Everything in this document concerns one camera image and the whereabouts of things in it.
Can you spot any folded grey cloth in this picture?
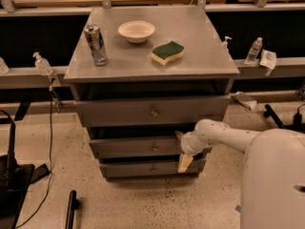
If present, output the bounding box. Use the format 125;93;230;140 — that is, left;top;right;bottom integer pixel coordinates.
231;92;257;110

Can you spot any clear bottle far left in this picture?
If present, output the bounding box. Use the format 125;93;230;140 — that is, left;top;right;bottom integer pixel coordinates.
0;57;10;74

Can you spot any right sanitizer pump bottle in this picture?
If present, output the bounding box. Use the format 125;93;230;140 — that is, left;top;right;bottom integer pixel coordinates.
221;36;232;52

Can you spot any sanitizer pump bottle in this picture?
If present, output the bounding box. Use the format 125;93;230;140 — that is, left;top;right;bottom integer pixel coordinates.
221;36;232;52
33;52;52;75

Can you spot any grey top drawer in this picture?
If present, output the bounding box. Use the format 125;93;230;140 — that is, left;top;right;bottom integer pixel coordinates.
75;96;233;127

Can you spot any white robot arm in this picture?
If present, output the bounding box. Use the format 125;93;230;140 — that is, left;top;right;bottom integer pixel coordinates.
175;119;305;229

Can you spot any black cable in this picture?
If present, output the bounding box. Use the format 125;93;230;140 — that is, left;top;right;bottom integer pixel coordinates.
15;76;63;229

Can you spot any grey drawer cabinet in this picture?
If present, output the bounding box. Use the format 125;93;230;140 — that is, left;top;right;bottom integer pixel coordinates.
65;6;238;180

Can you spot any green yellow sponge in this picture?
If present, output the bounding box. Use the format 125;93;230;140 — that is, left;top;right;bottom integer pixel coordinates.
152;41;184;66

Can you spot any left sanitizer pump bottle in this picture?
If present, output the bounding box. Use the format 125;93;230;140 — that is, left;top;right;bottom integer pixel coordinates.
33;52;52;75

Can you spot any silver drink can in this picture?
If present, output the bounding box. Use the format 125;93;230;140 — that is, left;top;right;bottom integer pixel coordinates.
84;24;108;66

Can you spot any black stand left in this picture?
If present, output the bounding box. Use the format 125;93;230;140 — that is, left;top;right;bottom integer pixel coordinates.
0;110;51;229

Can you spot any white bowl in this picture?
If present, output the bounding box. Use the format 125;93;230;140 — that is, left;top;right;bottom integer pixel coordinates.
118;21;155;44

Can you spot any grey drawer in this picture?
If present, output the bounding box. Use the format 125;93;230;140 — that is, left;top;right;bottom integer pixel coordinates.
75;96;233;127
99;158;208;179
90;136;182;158

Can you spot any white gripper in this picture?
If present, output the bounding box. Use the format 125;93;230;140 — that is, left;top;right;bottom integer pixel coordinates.
174;131;202;173

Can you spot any grey bottom drawer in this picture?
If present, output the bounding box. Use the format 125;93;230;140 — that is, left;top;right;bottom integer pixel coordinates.
99;158;208;179

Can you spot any black stand leg right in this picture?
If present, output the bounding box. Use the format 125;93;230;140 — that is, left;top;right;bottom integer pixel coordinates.
263;104;305;133

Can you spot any black floor bar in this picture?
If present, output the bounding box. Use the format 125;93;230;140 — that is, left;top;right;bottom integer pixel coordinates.
65;190;80;229

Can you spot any white wipes packet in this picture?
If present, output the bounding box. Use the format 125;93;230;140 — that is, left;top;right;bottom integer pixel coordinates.
259;50;276;70

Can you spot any clear water bottle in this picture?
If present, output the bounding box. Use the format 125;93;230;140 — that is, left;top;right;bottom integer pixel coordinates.
245;37;262;65

